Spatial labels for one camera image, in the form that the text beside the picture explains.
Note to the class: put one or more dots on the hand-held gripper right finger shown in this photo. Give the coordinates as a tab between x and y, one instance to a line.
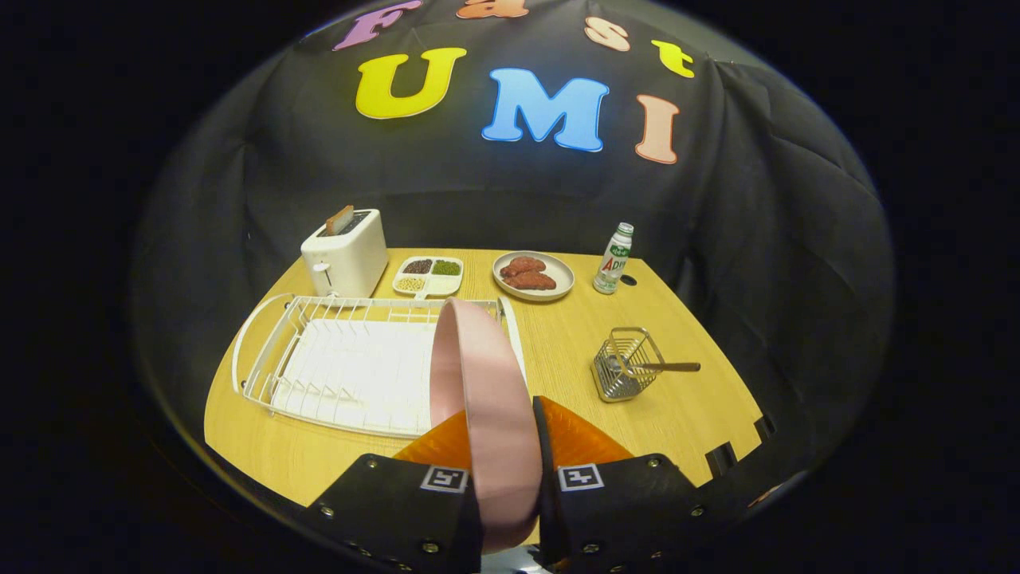
546	478

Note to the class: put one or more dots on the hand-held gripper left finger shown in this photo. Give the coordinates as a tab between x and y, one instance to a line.
398	510

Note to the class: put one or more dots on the pink plate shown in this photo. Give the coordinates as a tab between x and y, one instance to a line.
494	414

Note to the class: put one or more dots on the white dish rack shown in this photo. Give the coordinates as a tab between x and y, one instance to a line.
358	367

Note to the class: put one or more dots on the beige round plate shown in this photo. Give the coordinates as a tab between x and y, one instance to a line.
562	275

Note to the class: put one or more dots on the white divided bean dish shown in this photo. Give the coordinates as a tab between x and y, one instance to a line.
446	285

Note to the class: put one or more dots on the red meat piece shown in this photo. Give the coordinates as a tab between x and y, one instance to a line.
532	281
522	265

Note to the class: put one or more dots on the white bottle green label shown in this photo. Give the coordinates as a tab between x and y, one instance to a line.
612	267

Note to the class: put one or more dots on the white toaster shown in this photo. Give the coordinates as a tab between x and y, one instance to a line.
351	263

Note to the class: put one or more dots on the brown toast slice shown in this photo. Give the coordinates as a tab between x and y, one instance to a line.
339	221

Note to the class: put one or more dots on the black backdrop cloth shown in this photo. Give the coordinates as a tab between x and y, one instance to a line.
239	199

